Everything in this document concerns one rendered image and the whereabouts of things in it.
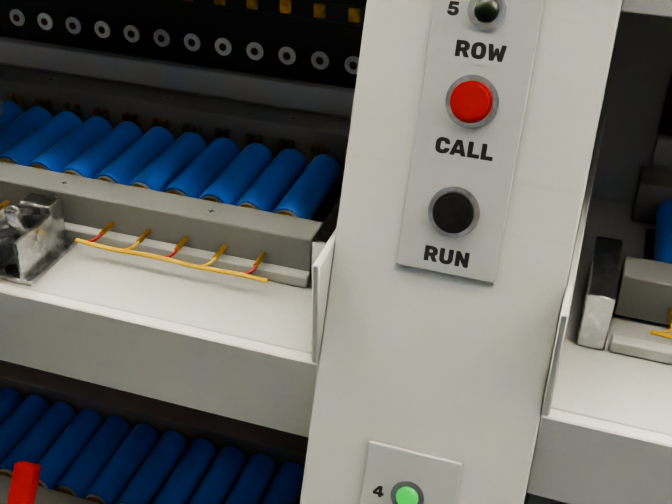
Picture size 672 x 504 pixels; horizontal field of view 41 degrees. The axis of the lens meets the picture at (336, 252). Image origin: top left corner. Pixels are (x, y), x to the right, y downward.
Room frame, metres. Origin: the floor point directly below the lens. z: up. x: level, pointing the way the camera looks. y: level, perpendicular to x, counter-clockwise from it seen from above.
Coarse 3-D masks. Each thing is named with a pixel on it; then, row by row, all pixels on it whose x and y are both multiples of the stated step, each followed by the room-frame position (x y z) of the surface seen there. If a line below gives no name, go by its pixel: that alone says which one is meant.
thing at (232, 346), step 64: (64, 64) 0.59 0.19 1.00; (128, 64) 0.57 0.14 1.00; (64, 256) 0.43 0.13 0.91; (128, 256) 0.44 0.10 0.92; (320, 256) 0.35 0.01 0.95; (0, 320) 0.41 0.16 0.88; (64, 320) 0.40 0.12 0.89; (128, 320) 0.39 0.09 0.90; (192, 320) 0.39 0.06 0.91; (256, 320) 0.39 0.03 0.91; (320, 320) 0.36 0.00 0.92; (128, 384) 0.40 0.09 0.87; (192, 384) 0.39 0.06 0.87; (256, 384) 0.38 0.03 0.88
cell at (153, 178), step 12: (192, 132) 0.52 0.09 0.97; (180, 144) 0.51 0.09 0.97; (192, 144) 0.51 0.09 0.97; (204, 144) 0.52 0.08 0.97; (168, 156) 0.49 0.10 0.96; (180, 156) 0.50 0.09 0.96; (192, 156) 0.51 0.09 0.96; (156, 168) 0.48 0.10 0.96; (168, 168) 0.49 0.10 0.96; (180, 168) 0.49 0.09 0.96; (132, 180) 0.47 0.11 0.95; (144, 180) 0.47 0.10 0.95; (156, 180) 0.47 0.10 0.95; (168, 180) 0.48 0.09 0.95
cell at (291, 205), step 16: (320, 160) 0.50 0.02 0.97; (336, 160) 0.50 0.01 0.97; (304, 176) 0.48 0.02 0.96; (320, 176) 0.48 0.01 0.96; (336, 176) 0.50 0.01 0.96; (288, 192) 0.47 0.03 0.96; (304, 192) 0.46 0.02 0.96; (320, 192) 0.47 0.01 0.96; (288, 208) 0.45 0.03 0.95; (304, 208) 0.45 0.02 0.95
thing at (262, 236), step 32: (0, 192) 0.46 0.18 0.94; (32, 192) 0.45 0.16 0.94; (64, 192) 0.45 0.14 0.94; (96, 192) 0.45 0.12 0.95; (128, 192) 0.45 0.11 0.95; (160, 192) 0.45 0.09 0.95; (96, 224) 0.45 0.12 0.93; (128, 224) 0.44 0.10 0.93; (160, 224) 0.43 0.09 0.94; (192, 224) 0.43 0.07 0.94; (224, 224) 0.42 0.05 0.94; (256, 224) 0.42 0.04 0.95; (288, 224) 0.42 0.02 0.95; (320, 224) 0.43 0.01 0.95; (160, 256) 0.42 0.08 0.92; (256, 256) 0.42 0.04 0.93; (288, 256) 0.42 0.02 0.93
